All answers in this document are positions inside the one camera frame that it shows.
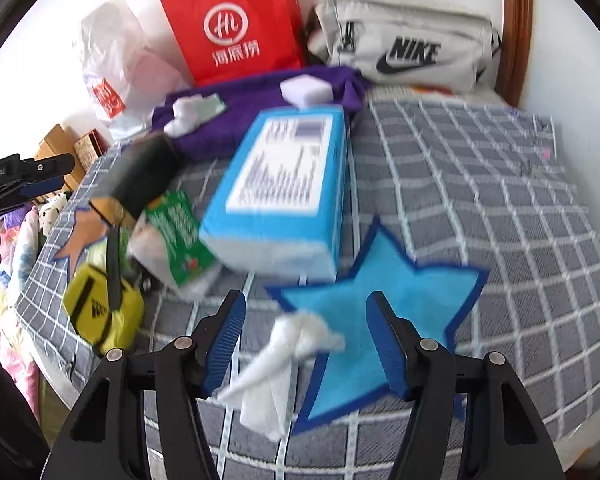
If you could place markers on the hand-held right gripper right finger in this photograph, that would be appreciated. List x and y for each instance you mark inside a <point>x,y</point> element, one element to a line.
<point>385,340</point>

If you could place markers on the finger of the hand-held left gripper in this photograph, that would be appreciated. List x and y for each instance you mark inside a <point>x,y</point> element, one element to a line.
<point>35,190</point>
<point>45,164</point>

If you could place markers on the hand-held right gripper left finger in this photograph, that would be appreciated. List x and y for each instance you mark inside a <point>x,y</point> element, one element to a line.
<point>227,340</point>

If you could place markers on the white tissue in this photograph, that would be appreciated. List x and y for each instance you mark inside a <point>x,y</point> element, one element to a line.
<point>265,385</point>

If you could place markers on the green tissue pack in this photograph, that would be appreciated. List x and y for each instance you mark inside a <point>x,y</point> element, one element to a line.
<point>175,230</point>

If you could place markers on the spotted white plush toy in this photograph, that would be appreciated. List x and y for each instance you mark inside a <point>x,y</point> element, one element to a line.
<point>52,212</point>

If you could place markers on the orange felt star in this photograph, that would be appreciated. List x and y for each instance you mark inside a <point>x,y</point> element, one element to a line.
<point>82,235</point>

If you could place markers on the blue felt star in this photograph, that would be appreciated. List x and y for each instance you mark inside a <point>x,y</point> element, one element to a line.
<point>395,270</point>

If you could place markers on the pink floral cloth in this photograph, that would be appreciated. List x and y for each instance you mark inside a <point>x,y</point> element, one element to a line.
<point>20,260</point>

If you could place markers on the black box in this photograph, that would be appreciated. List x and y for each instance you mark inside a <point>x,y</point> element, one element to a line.
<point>140,170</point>

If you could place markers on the yellow pouch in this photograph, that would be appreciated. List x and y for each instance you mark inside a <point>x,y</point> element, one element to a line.
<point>87,300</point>

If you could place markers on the white plastic bag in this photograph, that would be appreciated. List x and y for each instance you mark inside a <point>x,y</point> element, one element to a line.
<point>110,45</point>

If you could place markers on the grey checked bed sheet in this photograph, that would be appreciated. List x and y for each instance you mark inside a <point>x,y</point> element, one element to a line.
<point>480,240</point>

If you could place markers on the small tissue packet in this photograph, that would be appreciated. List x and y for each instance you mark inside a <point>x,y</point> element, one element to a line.
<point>187,110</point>

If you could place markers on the blue tissue pack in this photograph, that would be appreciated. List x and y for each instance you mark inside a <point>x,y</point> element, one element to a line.
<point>280,185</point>

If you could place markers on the purple towel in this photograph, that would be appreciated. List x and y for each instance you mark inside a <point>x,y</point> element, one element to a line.
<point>250,95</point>

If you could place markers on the grey checked pillow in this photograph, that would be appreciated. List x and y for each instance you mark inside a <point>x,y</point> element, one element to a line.
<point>455,135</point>

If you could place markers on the red paper bag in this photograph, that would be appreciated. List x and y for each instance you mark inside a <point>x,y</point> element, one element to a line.
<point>240,50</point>

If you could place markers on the white flower print cloth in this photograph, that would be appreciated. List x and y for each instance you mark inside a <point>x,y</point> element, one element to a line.
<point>430,91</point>

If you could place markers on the white sponge block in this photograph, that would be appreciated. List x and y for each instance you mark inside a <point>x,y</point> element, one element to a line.
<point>305,87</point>

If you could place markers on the white waist bag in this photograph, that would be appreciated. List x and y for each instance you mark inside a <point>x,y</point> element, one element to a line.
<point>430,25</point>

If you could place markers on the wooden headboard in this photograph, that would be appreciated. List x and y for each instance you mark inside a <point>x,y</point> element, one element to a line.
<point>517,35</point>

